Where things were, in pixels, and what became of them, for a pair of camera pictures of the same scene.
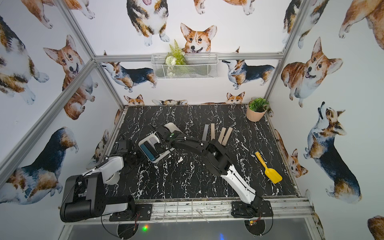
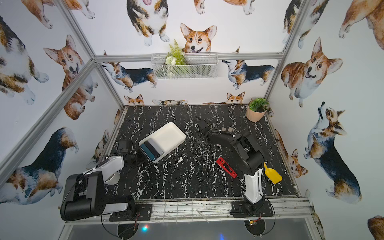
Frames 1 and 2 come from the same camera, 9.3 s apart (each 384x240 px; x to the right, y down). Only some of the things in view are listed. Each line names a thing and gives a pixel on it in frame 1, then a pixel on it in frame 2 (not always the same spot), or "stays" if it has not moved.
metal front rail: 208,209 stays
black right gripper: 159,151 → 198,139
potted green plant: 256,109 stays
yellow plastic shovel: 272,174 stays
